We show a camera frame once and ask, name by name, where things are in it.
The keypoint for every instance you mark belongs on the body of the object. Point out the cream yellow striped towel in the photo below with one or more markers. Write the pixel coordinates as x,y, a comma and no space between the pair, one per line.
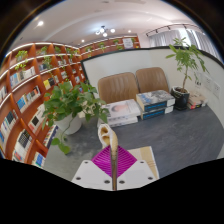
114,143

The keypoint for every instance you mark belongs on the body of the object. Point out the thick dark photo book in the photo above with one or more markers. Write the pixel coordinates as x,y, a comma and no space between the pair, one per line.
155,98

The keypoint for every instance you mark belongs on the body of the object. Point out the white sheer curtain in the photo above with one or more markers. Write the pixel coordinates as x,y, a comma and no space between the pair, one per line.
166,38

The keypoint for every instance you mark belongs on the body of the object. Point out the white flat book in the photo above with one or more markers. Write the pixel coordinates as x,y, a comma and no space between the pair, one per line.
123,121

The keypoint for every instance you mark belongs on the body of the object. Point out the thick dark blue-spined book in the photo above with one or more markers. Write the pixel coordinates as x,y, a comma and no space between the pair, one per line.
156,114

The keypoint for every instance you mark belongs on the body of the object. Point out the orange wooden bookshelf unit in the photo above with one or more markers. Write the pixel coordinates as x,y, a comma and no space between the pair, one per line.
20,100

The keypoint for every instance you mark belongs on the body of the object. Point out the recessed ceiling lights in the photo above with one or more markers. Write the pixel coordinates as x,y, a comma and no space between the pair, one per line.
40,23

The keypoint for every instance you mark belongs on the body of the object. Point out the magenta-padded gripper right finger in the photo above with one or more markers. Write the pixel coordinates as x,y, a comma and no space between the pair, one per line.
138,173

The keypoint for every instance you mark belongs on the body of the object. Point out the multi-bulb ceiling lamp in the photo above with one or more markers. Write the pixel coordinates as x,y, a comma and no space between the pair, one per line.
105,31

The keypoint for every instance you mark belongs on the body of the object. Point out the white wall socket panel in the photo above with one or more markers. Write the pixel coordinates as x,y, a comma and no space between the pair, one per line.
211,86

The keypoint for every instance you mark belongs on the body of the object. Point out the brown upholstered chair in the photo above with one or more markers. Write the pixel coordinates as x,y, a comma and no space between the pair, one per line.
116,87
151,80

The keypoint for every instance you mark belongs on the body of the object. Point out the small stacked books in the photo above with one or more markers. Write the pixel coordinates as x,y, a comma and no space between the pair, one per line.
197,100

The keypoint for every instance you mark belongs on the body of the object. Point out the small tree in black pot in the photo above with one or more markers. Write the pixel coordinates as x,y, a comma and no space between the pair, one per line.
181,98

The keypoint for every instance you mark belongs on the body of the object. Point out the pothos plant in white pot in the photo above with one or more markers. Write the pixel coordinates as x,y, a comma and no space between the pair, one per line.
66,100

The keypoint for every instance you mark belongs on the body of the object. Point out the black track light rail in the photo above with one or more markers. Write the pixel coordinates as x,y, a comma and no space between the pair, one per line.
166,28

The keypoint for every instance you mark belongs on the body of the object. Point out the large white cover book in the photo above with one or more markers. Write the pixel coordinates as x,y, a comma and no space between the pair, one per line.
121,108

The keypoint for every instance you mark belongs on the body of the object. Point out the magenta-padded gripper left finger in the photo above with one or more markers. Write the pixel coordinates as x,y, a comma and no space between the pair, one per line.
88,175

